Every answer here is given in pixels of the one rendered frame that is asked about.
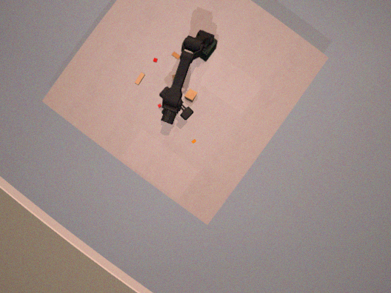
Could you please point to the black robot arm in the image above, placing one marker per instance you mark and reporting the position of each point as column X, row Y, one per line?
column 171, row 101

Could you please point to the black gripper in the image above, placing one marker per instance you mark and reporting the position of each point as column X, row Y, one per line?
column 187, row 112

